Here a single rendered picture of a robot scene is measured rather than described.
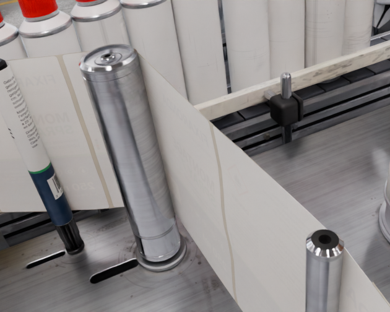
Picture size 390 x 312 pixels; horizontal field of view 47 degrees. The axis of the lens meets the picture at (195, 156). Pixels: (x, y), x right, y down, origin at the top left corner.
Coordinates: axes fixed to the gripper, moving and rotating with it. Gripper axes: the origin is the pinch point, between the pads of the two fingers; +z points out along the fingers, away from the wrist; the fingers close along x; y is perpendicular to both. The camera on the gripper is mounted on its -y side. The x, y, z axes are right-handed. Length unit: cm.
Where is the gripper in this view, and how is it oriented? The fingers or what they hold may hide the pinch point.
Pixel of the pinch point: (376, 16)
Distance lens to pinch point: 67.2
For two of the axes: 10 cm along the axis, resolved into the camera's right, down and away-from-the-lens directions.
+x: 8.6, 1.1, 4.9
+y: 3.8, 5.1, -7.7
